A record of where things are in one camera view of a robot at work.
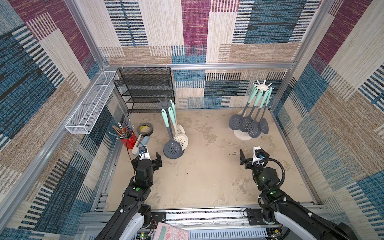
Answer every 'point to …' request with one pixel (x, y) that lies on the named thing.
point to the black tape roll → (145, 129)
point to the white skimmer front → (179, 129)
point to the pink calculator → (165, 232)
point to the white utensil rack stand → (242, 135)
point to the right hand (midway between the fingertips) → (251, 150)
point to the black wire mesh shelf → (142, 88)
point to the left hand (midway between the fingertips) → (149, 154)
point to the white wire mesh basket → (87, 115)
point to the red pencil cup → (124, 132)
